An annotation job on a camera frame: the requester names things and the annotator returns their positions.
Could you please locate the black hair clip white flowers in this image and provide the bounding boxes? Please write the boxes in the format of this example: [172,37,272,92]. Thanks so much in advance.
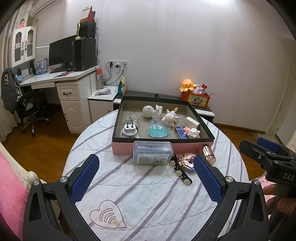
[170,155,193,185]

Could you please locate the bottle with orange cap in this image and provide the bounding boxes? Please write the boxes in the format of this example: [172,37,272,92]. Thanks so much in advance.
[96,68,103,89]

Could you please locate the blue yellow snack bag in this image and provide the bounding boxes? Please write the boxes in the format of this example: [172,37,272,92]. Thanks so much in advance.
[118,76,126,96]

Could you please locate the person's right hand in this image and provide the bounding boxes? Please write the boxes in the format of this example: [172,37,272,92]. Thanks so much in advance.
[263,184,296,216]

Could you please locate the pink white brick figure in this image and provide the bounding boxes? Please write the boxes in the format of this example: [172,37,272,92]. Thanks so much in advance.
[183,126,200,139]

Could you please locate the clear bag with parts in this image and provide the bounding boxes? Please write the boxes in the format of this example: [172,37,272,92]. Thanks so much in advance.
[124,113,139,127]

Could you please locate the clear plastic storage box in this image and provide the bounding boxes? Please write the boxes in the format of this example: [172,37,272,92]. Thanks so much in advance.
[133,141,174,166]

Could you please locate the red triangular box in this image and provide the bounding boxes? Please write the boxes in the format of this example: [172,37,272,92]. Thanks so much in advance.
[80,6,95,22]

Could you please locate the office chair with jacket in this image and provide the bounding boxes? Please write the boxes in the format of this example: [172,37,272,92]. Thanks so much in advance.
[1,68,49,137]

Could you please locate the white desk with drawers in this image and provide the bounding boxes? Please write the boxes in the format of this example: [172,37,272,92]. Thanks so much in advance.
[21,67,96,134]

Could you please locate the pig-tailed doll figurine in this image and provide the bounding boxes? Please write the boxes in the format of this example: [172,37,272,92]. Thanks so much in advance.
[162,108,181,128]

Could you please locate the astronaut figure silver helmet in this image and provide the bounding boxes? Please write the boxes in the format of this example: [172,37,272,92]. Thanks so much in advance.
[142,104,163,119]

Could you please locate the orange octopus plush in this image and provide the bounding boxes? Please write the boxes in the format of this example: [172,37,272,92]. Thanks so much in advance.
[179,79,197,92]

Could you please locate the white plastic fan housing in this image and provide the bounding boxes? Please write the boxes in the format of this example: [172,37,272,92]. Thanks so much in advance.
[121,122,139,138]

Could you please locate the white glass-door cabinet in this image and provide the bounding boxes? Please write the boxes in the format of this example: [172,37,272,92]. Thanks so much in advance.
[11,26,37,67]

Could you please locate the rose gold cylinder device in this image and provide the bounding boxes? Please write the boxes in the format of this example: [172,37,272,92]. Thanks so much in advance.
[202,145,216,166]

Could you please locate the black speaker on tower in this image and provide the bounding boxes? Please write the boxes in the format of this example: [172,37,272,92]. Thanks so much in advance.
[77,21,96,38]

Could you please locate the blue patterned lighter box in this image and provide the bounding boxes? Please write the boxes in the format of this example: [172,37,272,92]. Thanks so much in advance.
[175,126,187,140]

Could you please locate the black computer monitor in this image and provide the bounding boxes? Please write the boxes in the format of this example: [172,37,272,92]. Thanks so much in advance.
[49,35,76,73]

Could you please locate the clear heart-shaped teal box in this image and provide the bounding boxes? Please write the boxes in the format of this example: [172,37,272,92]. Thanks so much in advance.
[148,120,171,138]

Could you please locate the pink bedding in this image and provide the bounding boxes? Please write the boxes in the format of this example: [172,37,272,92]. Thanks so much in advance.
[1,154,29,240]

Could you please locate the white nightstand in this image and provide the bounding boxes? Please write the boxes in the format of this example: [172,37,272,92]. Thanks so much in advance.
[88,86,118,123]

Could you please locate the large pink black-rimmed box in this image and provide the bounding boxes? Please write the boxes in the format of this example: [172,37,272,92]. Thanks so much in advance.
[111,96,215,155]

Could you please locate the red orange picture box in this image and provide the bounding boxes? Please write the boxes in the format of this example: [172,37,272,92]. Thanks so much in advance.
[181,91,210,108]

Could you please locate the white power adapter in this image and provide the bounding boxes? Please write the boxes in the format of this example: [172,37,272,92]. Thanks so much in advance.
[184,116,200,128]

